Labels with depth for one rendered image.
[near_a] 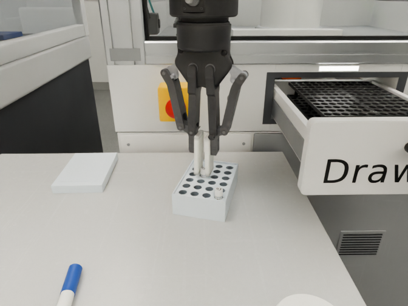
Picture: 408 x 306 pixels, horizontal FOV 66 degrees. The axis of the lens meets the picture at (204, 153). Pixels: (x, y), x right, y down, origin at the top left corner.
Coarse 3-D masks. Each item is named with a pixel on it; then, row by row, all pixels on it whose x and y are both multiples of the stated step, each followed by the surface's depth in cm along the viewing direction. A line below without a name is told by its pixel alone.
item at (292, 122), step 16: (288, 80) 73; (304, 80) 73; (320, 80) 73; (336, 80) 73; (352, 80) 73; (368, 80) 73; (400, 96) 63; (272, 112) 68; (288, 112) 56; (288, 128) 56; (304, 128) 48
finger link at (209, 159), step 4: (208, 132) 51; (208, 140) 49; (208, 144) 50; (208, 148) 50; (208, 152) 50; (208, 156) 51; (212, 156) 53; (208, 160) 51; (212, 160) 53; (208, 164) 51; (212, 164) 53; (208, 168) 51; (212, 168) 54; (208, 172) 52; (208, 176) 52
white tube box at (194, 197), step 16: (192, 160) 58; (192, 176) 54; (224, 176) 54; (176, 192) 49; (192, 192) 50; (208, 192) 49; (224, 192) 49; (176, 208) 49; (192, 208) 48; (208, 208) 48; (224, 208) 47
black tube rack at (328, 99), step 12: (288, 84) 70; (300, 84) 68; (312, 84) 67; (324, 84) 67; (336, 84) 68; (348, 84) 68; (360, 84) 67; (372, 84) 68; (288, 96) 70; (300, 96) 70; (312, 96) 59; (324, 96) 59; (336, 96) 59; (348, 96) 59; (360, 96) 59; (372, 96) 59; (384, 96) 59; (396, 96) 59; (300, 108) 62; (312, 108) 62; (324, 108) 53; (336, 108) 53; (348, 108) 53; (360, 108) 53; (372, 108) 53; (384, 108) 53; (396, 108) 53
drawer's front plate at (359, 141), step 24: (312, 120) 40; (336, 120) 40; (360, 120) 40; (384, 120) 40; (312, 144) 41; (336, 144) 41; (360, 144) 41; (384, 144) 41; (312, 168) 42; (336, 168) 43; (312, 192) 44; (336, 192) 44; (360, 192) 44; (384, 192) 44
